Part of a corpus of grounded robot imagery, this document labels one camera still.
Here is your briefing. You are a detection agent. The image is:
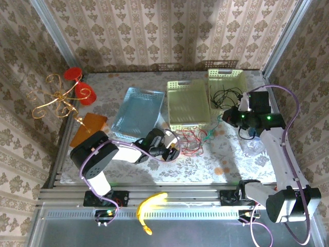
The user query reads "thin red cable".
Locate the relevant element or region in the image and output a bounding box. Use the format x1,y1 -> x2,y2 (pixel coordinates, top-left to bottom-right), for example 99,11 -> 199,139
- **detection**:
179,128 -> 208,156

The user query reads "thin green cable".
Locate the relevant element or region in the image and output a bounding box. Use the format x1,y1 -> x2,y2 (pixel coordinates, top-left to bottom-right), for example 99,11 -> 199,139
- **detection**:
203,114 -> 223,142

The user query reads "thin black cable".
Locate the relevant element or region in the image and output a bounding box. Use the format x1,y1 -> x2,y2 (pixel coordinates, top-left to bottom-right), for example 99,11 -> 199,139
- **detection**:
209,86 -> 244,110

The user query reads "floral print tablecloth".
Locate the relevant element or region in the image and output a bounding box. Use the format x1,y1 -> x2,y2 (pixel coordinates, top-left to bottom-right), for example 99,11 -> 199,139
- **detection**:
60,71 -> 290,184

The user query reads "blue perforated basket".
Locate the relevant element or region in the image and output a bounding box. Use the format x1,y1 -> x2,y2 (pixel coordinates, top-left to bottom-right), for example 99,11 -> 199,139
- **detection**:
111,86 -> 166,139

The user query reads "pale yellow perforated basket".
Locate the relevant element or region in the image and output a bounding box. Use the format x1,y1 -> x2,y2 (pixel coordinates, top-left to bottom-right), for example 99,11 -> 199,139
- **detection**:
207,68 -> 251,116

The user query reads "green perforated basket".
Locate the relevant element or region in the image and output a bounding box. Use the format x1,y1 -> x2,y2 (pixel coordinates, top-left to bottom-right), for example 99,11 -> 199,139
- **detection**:
167,79 -> 211,129

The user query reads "clear plastic cup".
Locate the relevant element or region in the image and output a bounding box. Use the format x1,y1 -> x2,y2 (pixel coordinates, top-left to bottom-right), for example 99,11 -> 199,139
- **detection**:
245,140 -> 265,156

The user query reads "yellow banana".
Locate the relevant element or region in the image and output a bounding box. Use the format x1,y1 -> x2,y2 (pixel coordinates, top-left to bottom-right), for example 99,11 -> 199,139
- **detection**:
136,192 -> 169,236

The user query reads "orange translucent board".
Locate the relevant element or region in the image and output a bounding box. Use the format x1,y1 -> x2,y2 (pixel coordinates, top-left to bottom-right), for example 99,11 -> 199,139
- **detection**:
69,112 -> 108,148

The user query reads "red wine glass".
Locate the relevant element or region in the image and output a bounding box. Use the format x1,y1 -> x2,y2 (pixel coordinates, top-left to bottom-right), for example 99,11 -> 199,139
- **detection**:
63,67 -> 98,106

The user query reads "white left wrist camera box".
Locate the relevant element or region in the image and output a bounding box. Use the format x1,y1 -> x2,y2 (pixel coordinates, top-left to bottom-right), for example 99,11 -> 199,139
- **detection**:
164,129 -> 181,145

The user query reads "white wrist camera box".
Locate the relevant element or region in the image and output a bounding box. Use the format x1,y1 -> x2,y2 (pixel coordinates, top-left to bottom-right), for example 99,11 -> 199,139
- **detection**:
240,93 -> 252,112
164,129 -> 181,145

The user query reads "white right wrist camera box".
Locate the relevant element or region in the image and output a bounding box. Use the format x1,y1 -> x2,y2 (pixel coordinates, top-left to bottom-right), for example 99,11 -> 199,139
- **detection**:
240,93 -> 252,112

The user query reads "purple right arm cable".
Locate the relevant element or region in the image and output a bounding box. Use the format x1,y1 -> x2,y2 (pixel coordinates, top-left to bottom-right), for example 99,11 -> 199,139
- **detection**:
246,84 -> 313,247

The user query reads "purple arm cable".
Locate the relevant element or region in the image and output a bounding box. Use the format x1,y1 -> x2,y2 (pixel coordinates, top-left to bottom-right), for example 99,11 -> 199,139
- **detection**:
79,128 -> 186,227
246,84 -> 313,247

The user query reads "aluminium frame rail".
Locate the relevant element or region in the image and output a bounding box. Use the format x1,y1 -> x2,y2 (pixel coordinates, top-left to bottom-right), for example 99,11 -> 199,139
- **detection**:
38,183 -> 316,208

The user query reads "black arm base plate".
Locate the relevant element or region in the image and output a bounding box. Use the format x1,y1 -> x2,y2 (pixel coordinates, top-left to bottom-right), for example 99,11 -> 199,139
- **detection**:
83,190 -> 129,208
220,189 -> 267,207

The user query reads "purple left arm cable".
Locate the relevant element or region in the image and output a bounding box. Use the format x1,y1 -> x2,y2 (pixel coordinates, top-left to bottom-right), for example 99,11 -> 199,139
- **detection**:
79,128 -> 186,227

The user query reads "aluminium frame post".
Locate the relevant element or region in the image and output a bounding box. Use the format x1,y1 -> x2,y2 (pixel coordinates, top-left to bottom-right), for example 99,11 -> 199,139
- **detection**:
262,0 -> 309,77
28,0 -> 80,69

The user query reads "grey slotted cable duct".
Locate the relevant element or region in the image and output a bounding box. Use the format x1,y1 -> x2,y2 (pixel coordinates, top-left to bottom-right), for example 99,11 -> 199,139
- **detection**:
45,209 -> 239,220

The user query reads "gold wire ornament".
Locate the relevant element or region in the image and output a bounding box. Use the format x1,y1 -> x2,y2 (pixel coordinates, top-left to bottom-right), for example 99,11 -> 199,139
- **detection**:
26,73 -> 91,134

